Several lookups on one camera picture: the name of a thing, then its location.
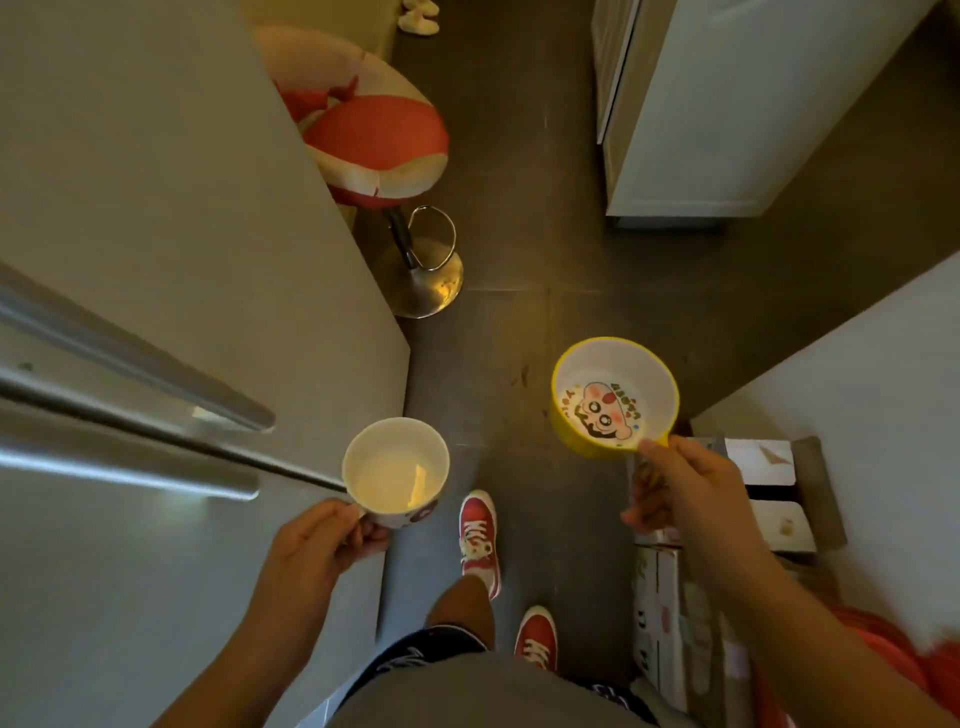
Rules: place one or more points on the person's left hand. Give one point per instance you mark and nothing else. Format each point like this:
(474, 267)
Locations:
(307, 551)

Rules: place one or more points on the person's right hand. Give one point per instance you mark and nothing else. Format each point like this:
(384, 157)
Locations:
(705, 502)

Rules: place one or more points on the person's left thumb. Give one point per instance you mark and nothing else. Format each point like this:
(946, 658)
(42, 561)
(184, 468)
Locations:
(337, 514)

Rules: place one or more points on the person's right thumb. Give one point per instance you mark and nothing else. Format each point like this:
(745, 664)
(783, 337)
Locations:
(661, 454)

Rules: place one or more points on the white mug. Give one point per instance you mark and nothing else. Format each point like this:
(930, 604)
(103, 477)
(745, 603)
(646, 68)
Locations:
(395, 469)

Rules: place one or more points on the yellow cartoon print cup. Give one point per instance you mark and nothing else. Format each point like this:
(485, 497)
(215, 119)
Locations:
(611, 397)

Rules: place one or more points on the person's left forearm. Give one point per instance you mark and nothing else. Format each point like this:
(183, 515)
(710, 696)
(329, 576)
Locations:
(247, 660)

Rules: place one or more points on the person's right forearm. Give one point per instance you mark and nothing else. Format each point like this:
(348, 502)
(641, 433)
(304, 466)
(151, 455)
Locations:
(810, 652)

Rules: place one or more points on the open cardboard box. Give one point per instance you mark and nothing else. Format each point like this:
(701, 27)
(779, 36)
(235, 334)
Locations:
(780, 487)

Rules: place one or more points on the red sneaker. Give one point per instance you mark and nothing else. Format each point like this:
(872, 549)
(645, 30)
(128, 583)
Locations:
(537, 637)
(478, 540)

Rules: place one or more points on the person's leg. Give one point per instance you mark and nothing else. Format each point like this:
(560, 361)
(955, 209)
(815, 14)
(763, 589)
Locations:
(461, 607)

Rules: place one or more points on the black shorts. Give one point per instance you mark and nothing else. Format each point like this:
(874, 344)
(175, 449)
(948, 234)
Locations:
(412, 660)

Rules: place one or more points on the white printed carton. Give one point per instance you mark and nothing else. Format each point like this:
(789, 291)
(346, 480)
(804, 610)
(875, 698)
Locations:
(675, 630)

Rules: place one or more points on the grey shirt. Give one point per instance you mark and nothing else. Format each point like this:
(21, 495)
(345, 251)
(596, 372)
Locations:
(480, 694)

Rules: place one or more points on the chrome bar stool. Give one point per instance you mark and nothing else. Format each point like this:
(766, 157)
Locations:
(420, 270)

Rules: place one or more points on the grey refrigerator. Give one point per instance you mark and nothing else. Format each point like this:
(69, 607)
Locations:
(150, 225)

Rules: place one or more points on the white cabinet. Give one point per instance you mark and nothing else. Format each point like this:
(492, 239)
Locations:
(735, 105)

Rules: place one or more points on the red and white plush cushion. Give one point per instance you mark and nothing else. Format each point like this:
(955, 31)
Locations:
(367, 135)

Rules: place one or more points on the white slipper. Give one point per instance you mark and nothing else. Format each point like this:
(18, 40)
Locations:
(417, 25)
(421, 7)

